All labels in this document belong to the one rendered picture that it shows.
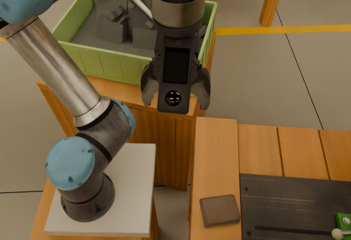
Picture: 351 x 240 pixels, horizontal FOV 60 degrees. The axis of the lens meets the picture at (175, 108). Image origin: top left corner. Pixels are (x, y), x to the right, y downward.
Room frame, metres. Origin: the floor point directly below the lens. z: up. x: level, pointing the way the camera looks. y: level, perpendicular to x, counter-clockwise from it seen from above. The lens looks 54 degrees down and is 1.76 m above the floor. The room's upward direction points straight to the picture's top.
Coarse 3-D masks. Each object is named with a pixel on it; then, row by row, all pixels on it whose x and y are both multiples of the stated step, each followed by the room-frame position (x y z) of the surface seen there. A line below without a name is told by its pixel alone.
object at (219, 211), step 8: (200, 200) 0.30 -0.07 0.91; (208, 200) 0.29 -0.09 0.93; (216, 200) 0.29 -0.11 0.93; (224, 200) 0.29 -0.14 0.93; (232, 200) 0.29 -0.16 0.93; (208, 208) 0.27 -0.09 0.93; (216, 208) 0.27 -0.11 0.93; (224, 208) 0.27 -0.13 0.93; (232, 208) 0.27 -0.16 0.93; (208, 216) 0.25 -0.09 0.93; (216, 216) 0.25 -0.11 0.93; (224, 216) 0.25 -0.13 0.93; (232, 216) 0.25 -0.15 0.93; (208, 224) 0.23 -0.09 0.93; (216, 224) 0.23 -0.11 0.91; (224, 224) 0.23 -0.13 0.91
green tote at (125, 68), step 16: (80, 0) 1.20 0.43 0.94; (96, 0) 1.30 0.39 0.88; (64, 16) 1.07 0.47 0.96; (80, 16) 1.17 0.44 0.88; (208, 16) 1.16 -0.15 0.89; (64, 32) 1.03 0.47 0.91; (208, 32) 0.96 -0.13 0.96; (64, 48) 0.90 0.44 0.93; (80, 48) 0.88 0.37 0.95; (96, 48) 0.87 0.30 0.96; (208, 48) 1.03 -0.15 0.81; (80, 64) 0.89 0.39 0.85; (96, 64) 0.87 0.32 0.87; (112, 64) 0.85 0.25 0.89; (128, 64) 0.84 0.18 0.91; (144, 64) 0.82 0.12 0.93; (128, 80) 0.84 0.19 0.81; (192, 96) 0.77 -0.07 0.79
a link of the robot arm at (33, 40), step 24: (0, 24) 0.50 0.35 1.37; (24, 24) 0.52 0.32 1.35; (24, 48) 0.50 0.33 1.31; (48, 48) 0.51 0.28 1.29; (48, 72) 0.48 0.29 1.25; (72, 72) 0.49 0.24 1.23; (72, 96) 0.45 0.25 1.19; (96, 96) 0.48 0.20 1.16; (96, 120) 0.42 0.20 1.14; (120, 120) 0.45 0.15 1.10; (120, 144) 0.40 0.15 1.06
